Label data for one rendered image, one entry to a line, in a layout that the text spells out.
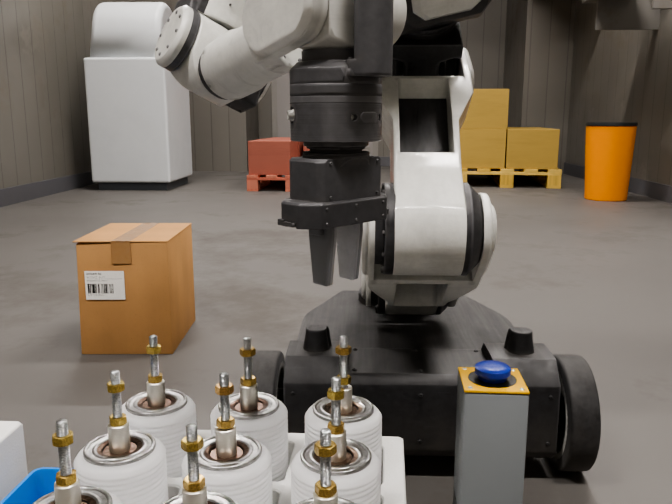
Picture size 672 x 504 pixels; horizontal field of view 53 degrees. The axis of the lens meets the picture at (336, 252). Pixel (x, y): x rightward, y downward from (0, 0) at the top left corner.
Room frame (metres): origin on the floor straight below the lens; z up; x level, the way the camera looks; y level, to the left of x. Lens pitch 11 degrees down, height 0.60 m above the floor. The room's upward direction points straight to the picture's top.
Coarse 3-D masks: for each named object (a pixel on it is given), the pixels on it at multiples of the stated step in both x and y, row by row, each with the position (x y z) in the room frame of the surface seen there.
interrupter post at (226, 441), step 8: (216, 432) 0.65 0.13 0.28; (224, 432) 0.65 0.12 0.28; (232, 432) 0.65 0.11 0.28; (216, 440) 0.65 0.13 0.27; (224, 440) 0.65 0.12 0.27; (232, 440) 0.65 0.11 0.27; (216, 448) 0.66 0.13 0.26; (224, 448) 0.65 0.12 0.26; (232, 448) 0.65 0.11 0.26; (224, 456) 0.65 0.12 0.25; (232, 456) 0.65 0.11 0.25
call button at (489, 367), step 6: (486, 360) 0.73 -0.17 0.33; (492, 360) 0.73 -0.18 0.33; (480, 366) 0.71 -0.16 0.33; (486, 366) 0.71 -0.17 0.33; (492, 366) 0.71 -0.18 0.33; (498, 366) 0.71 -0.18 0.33; (504, 366) 0.71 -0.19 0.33; (480, 372) 0.70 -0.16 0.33; (486, 372) 0.70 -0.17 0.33; (492, 372) 0.70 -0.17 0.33; (498, 372) 0.69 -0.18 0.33; (504, 372) 0.70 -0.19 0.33; (510, 372) 0.70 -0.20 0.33; (480, 378) 0.71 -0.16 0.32; (486, 378) 0.70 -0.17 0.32; (492, 378) 0.69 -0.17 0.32; (498, 378) 0.69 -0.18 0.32; (504, 378) 0.70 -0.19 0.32
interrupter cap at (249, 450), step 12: (204, 444) 0.67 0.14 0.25; (240, 444) 0.68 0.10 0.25; (252, 444) 0.67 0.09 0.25; (204, 456) 0.65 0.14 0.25; (216, 456) 0.65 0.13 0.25; (240, 456) 0.65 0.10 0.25; (252, 456) 0.65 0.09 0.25; (204, 468) 0.63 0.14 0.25; (216, 468) 0.62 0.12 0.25; (228, 468) 0.62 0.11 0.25; (240, 468) 0.63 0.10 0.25
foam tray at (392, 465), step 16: (208, 432) 0.85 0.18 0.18; (288, 448) 0.83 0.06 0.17; (384, 448) 0.81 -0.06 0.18; (400, 448) 0.80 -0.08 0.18; (288, 464) 0.82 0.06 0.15; (384, 464) 0.76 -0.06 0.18; (400, 464) 0.76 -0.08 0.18; (176, 480) 0.73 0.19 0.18; (288, 480) 0.73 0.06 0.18; (384, 480) 0.73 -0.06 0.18; (400, 480) 0.73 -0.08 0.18; (272, 496) 0.71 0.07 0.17; (288, 496) 0.69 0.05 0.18; (384, 496) 0.69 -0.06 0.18; (400, 496) 0.69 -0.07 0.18
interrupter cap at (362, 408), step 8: (320, 400) 0.79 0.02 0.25; (328, 400) 0.79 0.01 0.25; (352, 400) 0.79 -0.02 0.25; (360, 400) 0.79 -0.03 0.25; (368, 400) 0.79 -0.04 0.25; (320, 408) 0.77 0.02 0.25; (328, 408) 0.77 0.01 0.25; (352, 408) 0.77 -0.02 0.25; (360, 408) 0.77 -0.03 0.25; (368, 408) 0.77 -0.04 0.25; (320, 416) 0.74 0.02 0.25; (328, 416) 0.74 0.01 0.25; (344, 416) 0.74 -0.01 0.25; (352, 416) 0.74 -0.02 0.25; (360, 416) 0.74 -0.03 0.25; (368, 416) 0.75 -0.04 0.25
